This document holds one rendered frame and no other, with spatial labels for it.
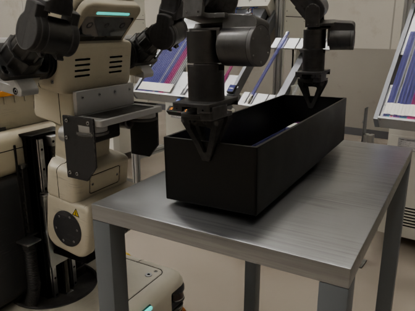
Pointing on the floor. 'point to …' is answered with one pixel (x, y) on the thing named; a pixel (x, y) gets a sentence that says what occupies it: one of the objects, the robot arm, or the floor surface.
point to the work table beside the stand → (274, 227)
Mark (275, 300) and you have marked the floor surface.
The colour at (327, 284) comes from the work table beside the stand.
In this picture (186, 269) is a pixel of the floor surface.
